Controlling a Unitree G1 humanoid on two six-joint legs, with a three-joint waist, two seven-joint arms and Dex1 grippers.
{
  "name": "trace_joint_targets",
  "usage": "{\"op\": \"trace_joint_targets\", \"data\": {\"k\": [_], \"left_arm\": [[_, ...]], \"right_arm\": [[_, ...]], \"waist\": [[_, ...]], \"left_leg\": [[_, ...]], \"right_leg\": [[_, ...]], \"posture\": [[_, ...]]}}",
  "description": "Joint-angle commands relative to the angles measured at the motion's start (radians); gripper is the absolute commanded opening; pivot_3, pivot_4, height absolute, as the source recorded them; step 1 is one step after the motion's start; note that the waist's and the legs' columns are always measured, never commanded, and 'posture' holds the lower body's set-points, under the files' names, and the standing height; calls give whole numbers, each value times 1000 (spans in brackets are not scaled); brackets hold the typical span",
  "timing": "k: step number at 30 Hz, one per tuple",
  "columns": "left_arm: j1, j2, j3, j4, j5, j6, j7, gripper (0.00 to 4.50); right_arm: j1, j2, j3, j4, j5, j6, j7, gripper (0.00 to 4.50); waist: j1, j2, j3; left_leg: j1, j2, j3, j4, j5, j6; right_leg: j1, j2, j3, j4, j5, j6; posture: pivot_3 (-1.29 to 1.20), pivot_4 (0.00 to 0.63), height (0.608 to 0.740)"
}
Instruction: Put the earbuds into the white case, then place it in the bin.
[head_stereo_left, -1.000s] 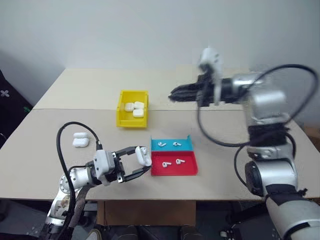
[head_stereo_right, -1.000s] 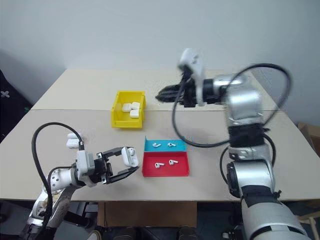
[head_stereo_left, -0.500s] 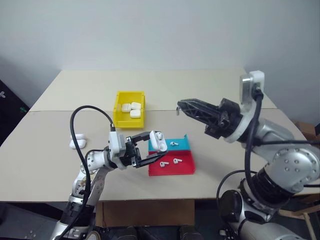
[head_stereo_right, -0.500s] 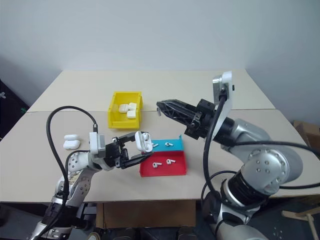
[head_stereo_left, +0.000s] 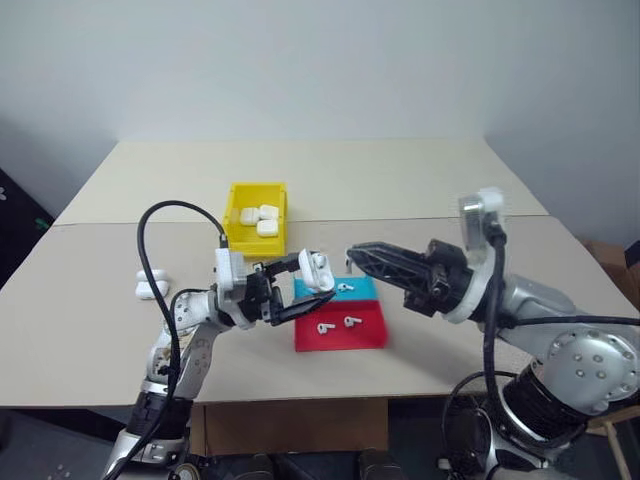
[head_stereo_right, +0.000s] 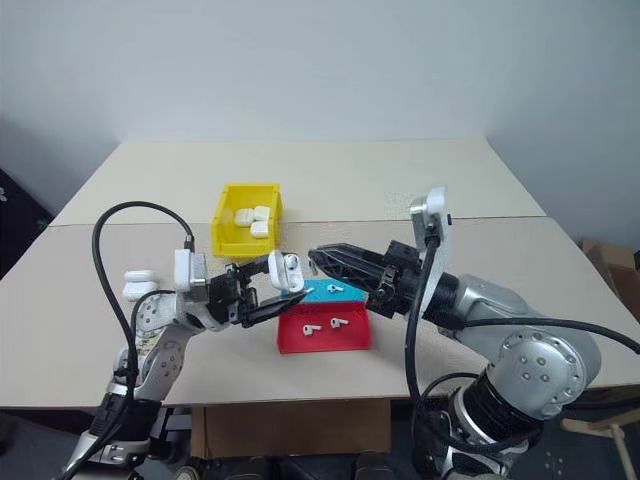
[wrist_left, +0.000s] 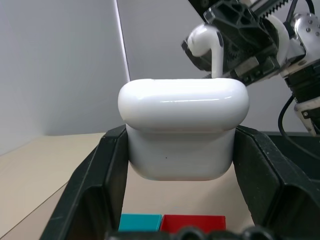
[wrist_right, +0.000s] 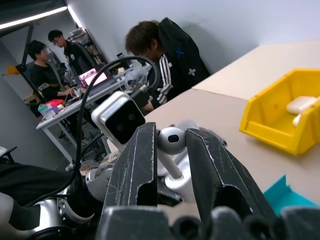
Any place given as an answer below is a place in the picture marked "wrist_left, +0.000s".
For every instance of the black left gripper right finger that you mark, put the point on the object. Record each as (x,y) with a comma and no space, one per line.
(270,185)

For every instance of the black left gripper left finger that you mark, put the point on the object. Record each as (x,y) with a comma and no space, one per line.
(95,185)

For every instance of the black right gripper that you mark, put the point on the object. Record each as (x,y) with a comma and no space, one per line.
(252,65)

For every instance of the white earbud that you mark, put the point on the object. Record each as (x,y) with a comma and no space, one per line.
(207,40)

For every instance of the white earbud case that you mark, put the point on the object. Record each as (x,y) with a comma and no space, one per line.
(183,125)

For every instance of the blue plastic tray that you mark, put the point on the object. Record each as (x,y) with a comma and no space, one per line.
(138,222)

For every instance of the red plastic tray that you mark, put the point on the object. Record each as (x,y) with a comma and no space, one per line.
(192,222)

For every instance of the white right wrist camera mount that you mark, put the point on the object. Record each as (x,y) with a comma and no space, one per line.
(282,37)

